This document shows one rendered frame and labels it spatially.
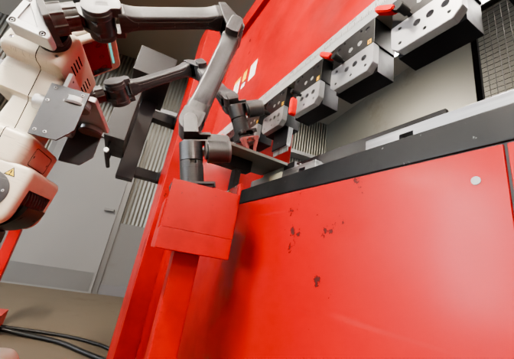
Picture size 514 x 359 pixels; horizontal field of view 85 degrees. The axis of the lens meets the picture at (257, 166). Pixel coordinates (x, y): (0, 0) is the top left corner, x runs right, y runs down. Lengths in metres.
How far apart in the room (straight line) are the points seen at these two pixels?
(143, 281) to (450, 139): 1.56
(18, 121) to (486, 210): 1.06
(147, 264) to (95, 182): 2.84
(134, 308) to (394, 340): 1.46
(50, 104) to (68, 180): 3.56
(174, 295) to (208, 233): 0.16
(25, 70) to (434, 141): 1.05
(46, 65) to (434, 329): 1.06
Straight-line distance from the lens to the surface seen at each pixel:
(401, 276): 0.43
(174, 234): 0.64
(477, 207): 0.40
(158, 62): 2.20
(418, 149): 0.45
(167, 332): 0.73
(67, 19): 0.98
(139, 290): 1.73
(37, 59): 1.06
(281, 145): 1.06
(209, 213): 0.65
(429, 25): 0.73
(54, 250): 4.43
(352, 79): 0.82
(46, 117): 0.97
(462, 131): 0.43
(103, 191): 4.39
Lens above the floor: 0.66
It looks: 19 degrees up
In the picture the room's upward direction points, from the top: 10 degrees clockwise
